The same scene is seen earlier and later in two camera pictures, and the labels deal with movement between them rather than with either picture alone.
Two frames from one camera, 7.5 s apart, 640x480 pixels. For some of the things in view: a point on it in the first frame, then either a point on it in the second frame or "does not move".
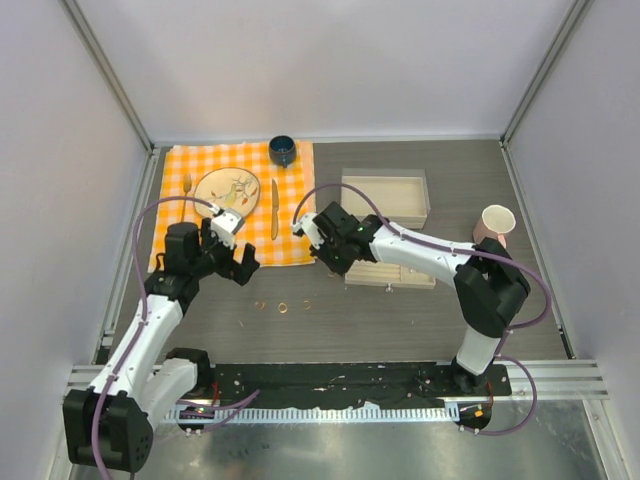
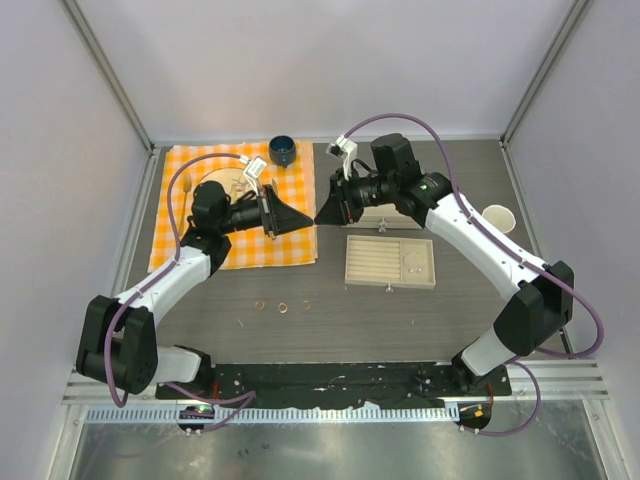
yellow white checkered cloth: (244, 180) does not move
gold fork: (187, 184) does not move
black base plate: (294, 384) does not move
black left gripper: (226, 260) -> (270, 212)
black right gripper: (326, 240) -> (345, 197)
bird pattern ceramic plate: (228, 188) does not move
